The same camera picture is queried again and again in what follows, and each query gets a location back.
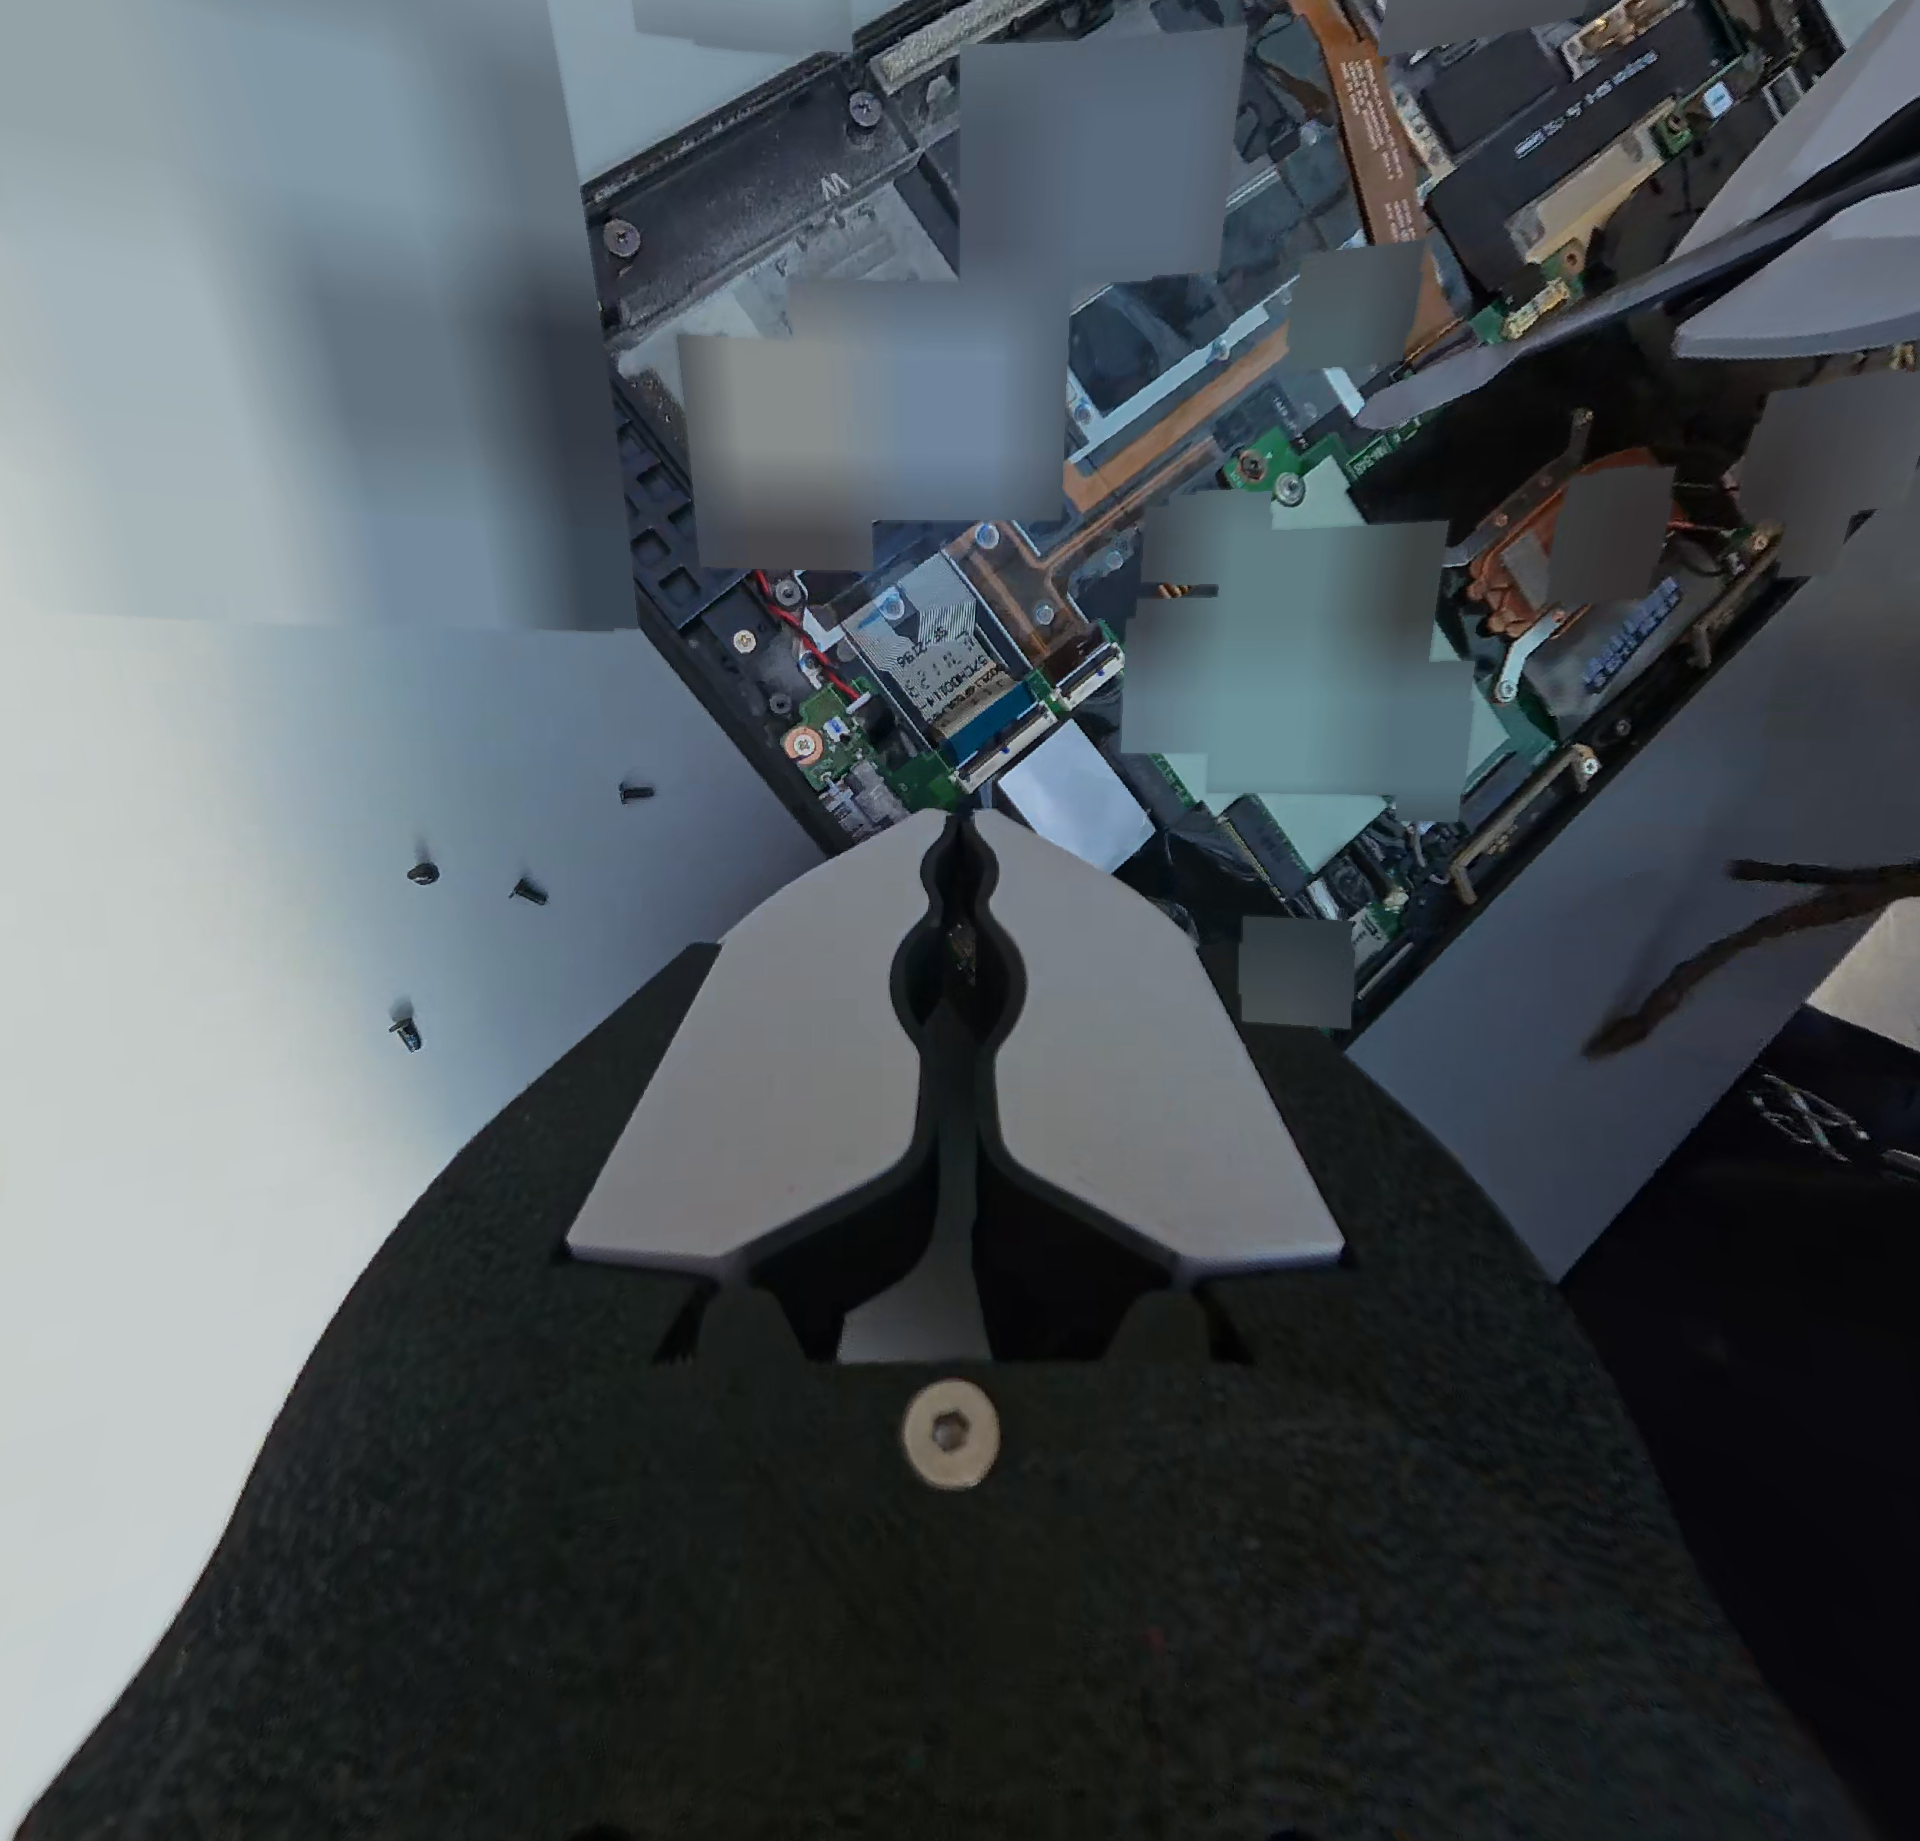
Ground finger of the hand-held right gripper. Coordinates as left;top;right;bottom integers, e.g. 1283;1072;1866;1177
1668;195;1920;364
1664;0;1920;267

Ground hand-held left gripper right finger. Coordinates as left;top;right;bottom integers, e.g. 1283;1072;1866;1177
964;810;1347;1362

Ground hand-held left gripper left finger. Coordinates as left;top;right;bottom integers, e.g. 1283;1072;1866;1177
563;810;961;1362

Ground black handled metal spudger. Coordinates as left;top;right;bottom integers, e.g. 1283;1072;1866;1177
1353;257;1711;430

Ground black laptop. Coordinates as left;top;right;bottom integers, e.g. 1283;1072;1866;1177
576;0;1853;1035

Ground copper laptop heat sink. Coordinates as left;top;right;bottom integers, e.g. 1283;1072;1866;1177
1461;406;1681;702

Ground person's brown hair locks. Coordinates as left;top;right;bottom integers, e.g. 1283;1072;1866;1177
1580;856;1920;1061

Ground silver metal clasp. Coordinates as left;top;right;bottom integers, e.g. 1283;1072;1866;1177
1753;1068;1920;1183

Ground person's black clothing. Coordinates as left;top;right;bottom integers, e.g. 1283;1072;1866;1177
1559;991;1920;1841

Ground silver shielded wireless card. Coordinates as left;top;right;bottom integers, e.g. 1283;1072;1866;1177
840;551;1016;748

